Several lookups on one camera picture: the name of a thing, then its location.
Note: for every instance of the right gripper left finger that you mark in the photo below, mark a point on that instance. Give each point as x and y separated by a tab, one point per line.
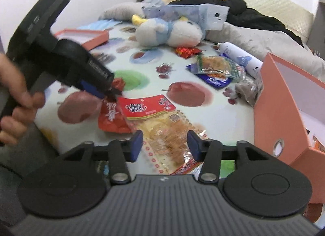
120	150

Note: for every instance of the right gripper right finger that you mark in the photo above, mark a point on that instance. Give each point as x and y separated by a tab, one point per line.
211	149

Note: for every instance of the dark red snack packet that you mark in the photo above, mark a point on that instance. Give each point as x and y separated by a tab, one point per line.
111	118

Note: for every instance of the red yellow tofu snack packet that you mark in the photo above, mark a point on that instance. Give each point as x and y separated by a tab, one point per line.
164	129

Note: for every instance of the green vegetable snack packet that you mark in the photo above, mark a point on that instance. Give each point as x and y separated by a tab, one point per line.
219	65

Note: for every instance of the person's left hand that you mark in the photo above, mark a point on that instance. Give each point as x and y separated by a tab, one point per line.
13	127

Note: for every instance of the pink box lid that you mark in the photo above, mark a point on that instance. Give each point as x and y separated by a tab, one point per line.
89	39

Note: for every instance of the fruit print bedsheet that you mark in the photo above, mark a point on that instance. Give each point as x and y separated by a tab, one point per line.
70	116

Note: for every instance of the brown clear snack bag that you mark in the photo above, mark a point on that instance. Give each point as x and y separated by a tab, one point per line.
249	88

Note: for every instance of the pink storage box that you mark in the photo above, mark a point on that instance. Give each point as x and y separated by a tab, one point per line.
289	116

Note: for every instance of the white spray can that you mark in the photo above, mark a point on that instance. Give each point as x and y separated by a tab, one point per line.
251	64

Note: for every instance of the small red foil packet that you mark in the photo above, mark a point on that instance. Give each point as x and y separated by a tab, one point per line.
187	52

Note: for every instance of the blue white plush toy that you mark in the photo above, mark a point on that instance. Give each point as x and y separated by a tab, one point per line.
178	33

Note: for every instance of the grey duvet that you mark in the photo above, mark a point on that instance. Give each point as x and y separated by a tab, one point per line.
256	42

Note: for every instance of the blue plastic bag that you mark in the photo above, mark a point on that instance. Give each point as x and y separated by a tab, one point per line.
207	16

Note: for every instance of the black clothing pile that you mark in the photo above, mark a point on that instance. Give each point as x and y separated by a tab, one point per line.
241	16

